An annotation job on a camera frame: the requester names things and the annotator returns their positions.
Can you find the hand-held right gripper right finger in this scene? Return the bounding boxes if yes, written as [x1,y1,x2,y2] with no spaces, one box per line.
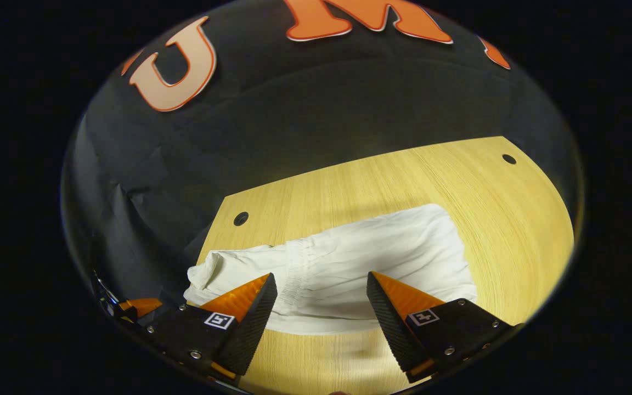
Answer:
[366,271,524,385]

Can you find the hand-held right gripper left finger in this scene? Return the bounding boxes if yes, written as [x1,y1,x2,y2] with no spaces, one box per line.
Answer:
[140,273,278,385]

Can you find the white jeans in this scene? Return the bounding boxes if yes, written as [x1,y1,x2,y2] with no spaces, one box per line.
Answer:
[183,204,478,336]

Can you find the black backdrop cloth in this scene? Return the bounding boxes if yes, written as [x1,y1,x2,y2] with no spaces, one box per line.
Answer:
[61,0,574,308]

